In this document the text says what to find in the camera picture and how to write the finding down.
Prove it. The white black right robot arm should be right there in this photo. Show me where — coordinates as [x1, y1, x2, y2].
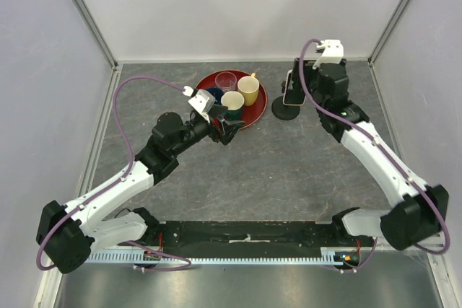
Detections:
[297, 58, 450, 253]

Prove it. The black smartphone pink case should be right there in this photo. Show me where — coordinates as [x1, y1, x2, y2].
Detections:
[282, 58, 305, 106]

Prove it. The red round tray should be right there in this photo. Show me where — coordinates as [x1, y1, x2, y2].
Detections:
[196, 69, 268, 131]

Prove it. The left aluminium frame post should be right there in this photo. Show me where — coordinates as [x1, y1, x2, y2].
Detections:
[72, 0, 118, 69]

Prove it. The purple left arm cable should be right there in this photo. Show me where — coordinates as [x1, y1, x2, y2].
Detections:
[37, 75, 194, 272]

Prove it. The aluminium front frame rail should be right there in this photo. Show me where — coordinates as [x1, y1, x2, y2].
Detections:
[375, 232, 445, 251]

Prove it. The green mug cream inside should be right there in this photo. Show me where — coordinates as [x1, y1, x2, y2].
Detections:
[221, 91, 245, 120]

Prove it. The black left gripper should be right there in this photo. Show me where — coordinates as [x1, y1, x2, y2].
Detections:
[172, 104, 245, 157]

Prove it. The yellow mug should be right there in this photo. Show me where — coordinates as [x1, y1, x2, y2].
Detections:
[237, 74, 260, 106]

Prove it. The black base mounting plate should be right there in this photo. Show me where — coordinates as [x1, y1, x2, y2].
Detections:
[117, 219, 362, 260]

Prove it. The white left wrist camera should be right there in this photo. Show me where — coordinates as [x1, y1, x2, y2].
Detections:
[183, 86, 215, 123]

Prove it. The clear drinking glass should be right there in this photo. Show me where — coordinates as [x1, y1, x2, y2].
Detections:
[214, 71, 237, 92]

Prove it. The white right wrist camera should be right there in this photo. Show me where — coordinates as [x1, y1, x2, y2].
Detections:
[313, 39, 344, 69]

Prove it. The black phone stand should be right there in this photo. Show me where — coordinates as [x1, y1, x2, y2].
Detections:
[271, 95, 300, 120]

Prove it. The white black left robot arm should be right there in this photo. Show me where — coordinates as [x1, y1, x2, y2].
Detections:
[36, 110, 244, 274]

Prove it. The blue slotted cable duct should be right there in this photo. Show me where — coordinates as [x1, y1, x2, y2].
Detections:
[86, 247, 362, 265]

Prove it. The aluminium frame corner post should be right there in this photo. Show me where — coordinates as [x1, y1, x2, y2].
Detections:
[368, 0, 412, 63]

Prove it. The dark blue mug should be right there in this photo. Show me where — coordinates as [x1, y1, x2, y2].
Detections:
[206, 87, 224, 105]

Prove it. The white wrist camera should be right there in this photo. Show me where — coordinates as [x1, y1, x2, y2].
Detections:
[183, 86, 215, 123]
[313, 39, 344, 69]

